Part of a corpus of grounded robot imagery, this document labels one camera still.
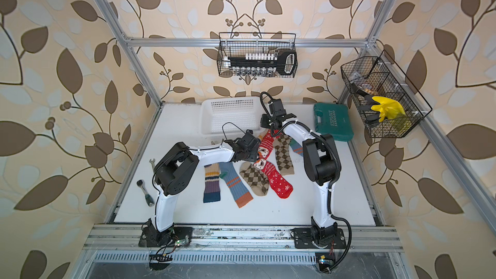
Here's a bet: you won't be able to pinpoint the red bear sock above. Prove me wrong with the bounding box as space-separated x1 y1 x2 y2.
254 158 293 199
258 130 275 159

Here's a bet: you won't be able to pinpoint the argyle brown sock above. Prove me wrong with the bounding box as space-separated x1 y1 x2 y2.
273 134 295 176
240 161 270 196

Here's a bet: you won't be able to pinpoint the white plastic basket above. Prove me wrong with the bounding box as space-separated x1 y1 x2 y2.
200 97 264 136

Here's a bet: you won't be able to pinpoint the beige purple striped sock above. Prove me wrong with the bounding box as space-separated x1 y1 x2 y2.
203 164 221 204

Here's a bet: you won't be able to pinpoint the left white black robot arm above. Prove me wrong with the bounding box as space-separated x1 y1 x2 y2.
149 130 261 235

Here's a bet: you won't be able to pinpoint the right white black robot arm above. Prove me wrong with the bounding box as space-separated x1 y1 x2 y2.
260 96 347 247

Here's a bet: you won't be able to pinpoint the blue green toe sock right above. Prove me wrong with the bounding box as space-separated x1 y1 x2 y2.
289 138 303 156

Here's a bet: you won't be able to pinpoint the blue orange striped sock left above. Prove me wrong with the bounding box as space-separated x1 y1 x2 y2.
218 162 253 208

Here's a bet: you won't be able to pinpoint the socket set holder black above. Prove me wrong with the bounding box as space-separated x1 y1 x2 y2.
222 50 298 78

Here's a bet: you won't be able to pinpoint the green plastic tool case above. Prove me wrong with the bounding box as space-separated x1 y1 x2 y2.
313 103 354 142

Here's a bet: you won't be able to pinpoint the black pliers in basket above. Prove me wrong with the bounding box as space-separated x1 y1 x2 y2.
350 82 382 125

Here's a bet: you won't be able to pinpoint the silver open-end wrench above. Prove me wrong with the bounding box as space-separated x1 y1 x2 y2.
149 159 156 170

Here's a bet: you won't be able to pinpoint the ratchet wrench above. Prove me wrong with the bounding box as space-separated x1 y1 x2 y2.
136 180 155 207

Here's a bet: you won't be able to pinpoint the yellow rubber glove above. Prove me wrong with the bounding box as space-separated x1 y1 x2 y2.
371 96 406 122

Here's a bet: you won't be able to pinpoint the black wire basket back wall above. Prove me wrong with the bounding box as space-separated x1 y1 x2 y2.
216 32 298 79

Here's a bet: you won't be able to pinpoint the black wire basket wall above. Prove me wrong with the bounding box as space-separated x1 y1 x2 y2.
216 32 298 79
340 50 433 138

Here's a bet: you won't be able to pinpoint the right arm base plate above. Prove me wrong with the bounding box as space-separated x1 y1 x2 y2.
290 226 347 249

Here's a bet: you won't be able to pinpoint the black wire basket right wall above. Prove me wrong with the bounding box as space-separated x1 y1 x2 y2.
340 50 433 138

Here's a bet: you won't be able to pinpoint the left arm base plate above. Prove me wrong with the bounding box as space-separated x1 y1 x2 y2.
138 225 193 247

